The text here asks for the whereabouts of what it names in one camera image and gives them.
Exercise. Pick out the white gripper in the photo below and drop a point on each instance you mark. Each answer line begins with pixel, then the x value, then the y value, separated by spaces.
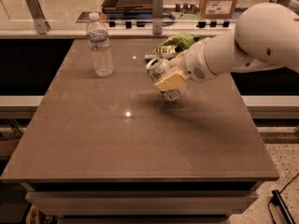
pixel 195 61

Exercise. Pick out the patterned bag under table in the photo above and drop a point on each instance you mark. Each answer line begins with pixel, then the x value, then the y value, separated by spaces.
pixel 35 216

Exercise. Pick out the clear plastic water bottle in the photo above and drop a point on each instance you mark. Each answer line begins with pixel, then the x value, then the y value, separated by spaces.
pixel 98 39

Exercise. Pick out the cardboard box with label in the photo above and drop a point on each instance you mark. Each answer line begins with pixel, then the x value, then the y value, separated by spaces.
pixel 217 9

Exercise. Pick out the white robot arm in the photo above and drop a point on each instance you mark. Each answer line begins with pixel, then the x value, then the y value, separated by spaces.
pixel 265 37

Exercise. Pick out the green chip bag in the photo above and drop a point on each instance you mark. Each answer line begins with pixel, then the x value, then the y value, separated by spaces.
pixel 173 46

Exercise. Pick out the green white 7up can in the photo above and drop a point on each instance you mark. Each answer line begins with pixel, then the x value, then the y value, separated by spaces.
pixel 156 69

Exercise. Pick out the middle metal railing post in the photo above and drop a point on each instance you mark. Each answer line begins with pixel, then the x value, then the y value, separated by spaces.
pixel 157 16

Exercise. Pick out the left metal railing post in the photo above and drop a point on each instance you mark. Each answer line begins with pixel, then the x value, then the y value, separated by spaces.
pixel 40 22

